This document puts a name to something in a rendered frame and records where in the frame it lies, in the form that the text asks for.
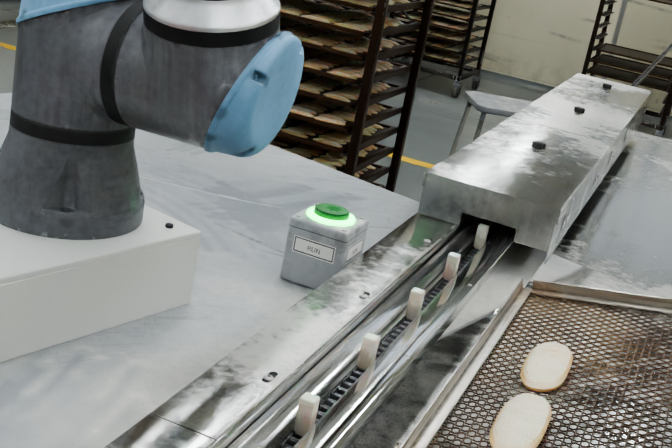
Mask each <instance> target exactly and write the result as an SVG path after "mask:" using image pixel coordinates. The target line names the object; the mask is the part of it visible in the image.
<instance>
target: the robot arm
mask: <svg viewBox="0 0 672 448"><path fill-rule="evenodd" d="M280 10H281V8H280V1H279V0H21V4H20V11H19V16H18V17H17V18H16V24H17V25H18V31H17V42H16V54H15V65H14V77H13V88H12V99H11V112H10V121H9V130H8V133H7V135H6V137H5V140H4V142H3V144H2V147H1V149H0V224H1V225H3V226H6V227H8V228H11V229H14V230H17V231H20V232H23V233H27V234H31V235H36V236H41V237H48V238H55V239H66V240H98V239H107V238H113V237H118V236H122V235H125V234H128V233H130V232H132V231H134V230H136V229H137V228H138V227H139V226H140V225H141V223H142V219H143V212H144V204H145V198H144V193H143V190H142V189H141V188H140V180H139V172H138V166H137V160H136V154H135V148H134V140H135V131H136V129H139V130H143V131H146V132H150V133H153V134H157V135H160V136H163V137H167V138H170V139H174V140H177V141H180V142H184V143H187V144H190V145H194V146H197V147H200V148H204V150H205V151H206V152H209V153H214V152H219V153H223V154H227V155H231V156H235V157H241V158H244V157H250V156H253V155H255V154H257V153H259V152H261V151H262V150H263V149H264V148H266V147H267V146H268V145H269V144H270V142H271V141H272V140H273V139H274V138H275V136H276V135H277V133H278V132H279V130H280V129H281V127H282V126H283V124H284V122H285V120H286V118H287V116H288V114H289V112H290V110H291V108H292V105H293V103H294V100H295V97H296V95H297V91H298V88H299V85H300V81H301V77H302V72H303V65H304V50H303V46H302V44H301V41H300V39H299V38H298V37H296V36H294V35H292V33H291V32H290V31H282V32H281V31H280Z"/></svg>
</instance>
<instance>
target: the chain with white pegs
mask: <svg viewBox="0 0 672 448"><path fill-rule="evenodd" d="M671 49H672V43H671V44H670V45H669V46H668V47H667V48H666V49H665V51H664V52H663V53H662V54H661V55H660V56H659V57H658V58H657V59H656V60H655V61H654V62H653V63H652V64H651V65H650V66H649V67H648V68H647V69H646V70H645V71H644V72H643V73H642V74H641V75H640V76H639V77H638V78H637V79H636V80H635V81H634V82H633V83H632V84H631V85H630V86H633V87H637V86H638V85H639V84H640V83H641V82H642V80H643V79H644V78H645V77H646V76H647V75H648V74H649V73H650V72H651V71H652V70H653V68H654V67H655V66H656V65H657V64H658V63H659V62H660V61H661V60H662V59H663V58H664V57H665V55H666V54H667V53H668V52H669V51H670V50H671ZM502 225H503V224H499V223H495V224H494V225H493V226H492V227H491V228H490V229H489V226H488V225H485V224H482V223H480V224H479V225H478V228H477V232H476V236H475V240H474V245H473V246H472V247H471V248H470V250H468V251H467V252H466V254H465V255H464V256H463V257H462V258H461V255H460V254H457V253H454V252H450V253H449V254H448V257H447V261H446V266H445V270H444V274H443V277H442V279H440V280H439V281H438V282H437V283H436V284H435V285H434V286H433V287H432V288H431V289H430V290H429V292H427V293H426V294H425V290H422V289H419V288H416V287H414V288H413V289H412V290H411V292H410V296H409V301H408V305H407V310H406V314H405V316H404V317H403V318H402V319H401V320H400V321H399V322H398V323H397V324H396V325H395V326H394V327H393V328H392V330H390V331H389V332H388V333H387V334H386V335H385V336H384V338H382V339H381V340H380V336H378V335H375V334H372V333H369V332H368V333H366V334H365V335H364V336H363V339H362V344H361V349H360V353H359V358H358V363H357V365H356V367H354V368H353V369H352V370H351V371H350V372H349V373H348V374H347V375H346V376H345V377H344V378H343V379H342V380H341V381H340V382H339V383H338V384H337V385H336V386H335V388H333V389H332V390H331V391H330V392H329V393H328V394H327V395H326V396H325V397H324V398H323V400H321V401H320V397H319V396H316V395H314V394H311V393H308V392H305V393H304V394H303V395H302V396H301V397H300V399H299V404H298V409H297V414H296V419H295V425H294V429H293V430H292V431H291V432H290V433H289V434H288V435H287V436H286V437H285V439H283V440H282V441H281V442H280V443H279V444H278V445H277V446H276V447H275V448H293V447H294V446H295V445H296V444H297V443H298V441H299V440H300V439H301V438H302V437H303V436H304V435H305V434H306V433H307V432H308V431H309V430H310V429H311V428H312V427H313V426H314V425H315V423H316V422H317V421H318V420H319V419H320V418H321V417H322V416H323V415H324V414H325V413H326V412H327V411H328V410H329V409H330V408H331V407H332V405H333V404H334V403H335V402H336V401H337V400H338V399H339V398H340V397H341V396H342V395H343V394H344V393H345V392H346V391H347V390H348V389H349V387H350V386H351V385H352V384H353V383H354V382H355V381H356V380H357V379H358V378H359V377H360V376H361V375H362V374H363V373H364V372H365V371H366V369H367V368H368V367H369V366H370V365H371V364H372V363H373V362H374V361H375V360H376V359H377V358H378V357H379V356H380V355H381V354H382V353H383V351H384V350H385V349H386V348H387V347H388V346H389V345H390V344H391V343H392V342H393V341H394V340H395V339H396V338H397V337H398V336H399V335H400V333H401V332H402V331H403V330H404V329H405V328H406V327H407V326H408V325H409V324H410V323H411V322H412V321H413V320H414V319H415V318H416V317H417V315H418V314H419V313H420V312H421V311H422V310H423V309H424V308H425V307H426V306H427V305H428V304H429V303H430V302H431V301H432V300H433V299H434V297H435V296H436V295H437V294H438V293H439V292H440V291H441V290H442V289H443V288H444V287H445V286H446V285H447V284H448V283H449V282H450V281H451V279H452V278H453V277H454V276H455V275H456V274H457V273H458V272H459V271H460V270H461V269H462V268H463V267H464V266H465V265H466V264H467V263H468V261H469V260H470V259H471V258H472V257H473V256H474V255H475V254H476V253H477V252H478V251H479V250H480V249H481V248H482V247H483V246H484V245H485V243H486V242H487V241H488V240H489V239H490V238H491V237H492V236H493V235H494V234H495V233H496V232H497V231H498V230H499V229H500V228H501V227H502ZM460 258H461V259H460ZM379 340H380V341H379ZM319 401H320V402H319Z"/></svg>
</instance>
